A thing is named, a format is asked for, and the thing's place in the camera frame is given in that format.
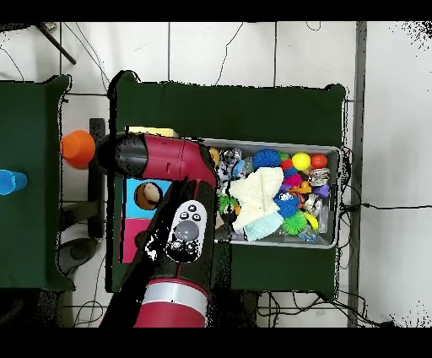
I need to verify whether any cream muslin cloth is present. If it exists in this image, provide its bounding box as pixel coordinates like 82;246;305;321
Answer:
228;166;284;231

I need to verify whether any light blue muslin cloth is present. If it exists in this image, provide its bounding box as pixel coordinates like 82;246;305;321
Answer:
244;210;285;241

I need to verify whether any shallow metal mesh bin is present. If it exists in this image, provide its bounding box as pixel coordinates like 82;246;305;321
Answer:
202;136;342;249

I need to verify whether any wooden box with three holes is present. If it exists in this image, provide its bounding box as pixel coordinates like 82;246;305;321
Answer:
119;126;179;264

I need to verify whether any large blue spiky ball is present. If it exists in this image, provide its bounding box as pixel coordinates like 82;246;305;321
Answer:
251;148;282;169

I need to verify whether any dark green table cloth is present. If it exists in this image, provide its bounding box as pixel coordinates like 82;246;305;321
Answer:
105;69;347;300
0;74;76;292

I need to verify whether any yellow smooth ball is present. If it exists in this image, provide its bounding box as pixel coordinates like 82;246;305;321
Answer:
291;151;311;171

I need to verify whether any orange smooth ball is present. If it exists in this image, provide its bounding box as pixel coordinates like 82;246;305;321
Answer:
310;153;329;170

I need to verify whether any black flat panel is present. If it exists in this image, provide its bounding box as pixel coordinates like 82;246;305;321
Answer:
88;117;106;239

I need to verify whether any orange plastic object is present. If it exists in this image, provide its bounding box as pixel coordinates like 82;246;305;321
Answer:
60;129;96;170

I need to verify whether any grey round base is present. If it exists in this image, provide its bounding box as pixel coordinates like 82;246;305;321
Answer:
58;237;100;275

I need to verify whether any blue plastic cup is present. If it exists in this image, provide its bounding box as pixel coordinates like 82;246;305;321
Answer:
0;169;29;196

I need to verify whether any black rod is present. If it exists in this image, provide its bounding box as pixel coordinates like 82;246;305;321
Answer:
35;22;78;65

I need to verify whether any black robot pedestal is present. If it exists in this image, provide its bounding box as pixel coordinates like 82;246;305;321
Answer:
230;288;261;328

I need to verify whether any black floor cable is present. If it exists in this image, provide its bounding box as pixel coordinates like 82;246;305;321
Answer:
360;202;432;210

